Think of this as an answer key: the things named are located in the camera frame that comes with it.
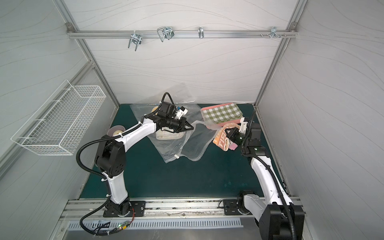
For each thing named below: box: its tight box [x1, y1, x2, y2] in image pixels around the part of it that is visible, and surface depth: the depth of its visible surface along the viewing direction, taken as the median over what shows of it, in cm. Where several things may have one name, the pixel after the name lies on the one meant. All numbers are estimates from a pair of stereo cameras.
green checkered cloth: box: [201, 103, 244, 124], surface depth 117 cm
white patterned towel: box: [155, 127, 185, 140], surface depth 102 cm
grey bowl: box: [107, 125, 126, 137], surface depth 100 cm
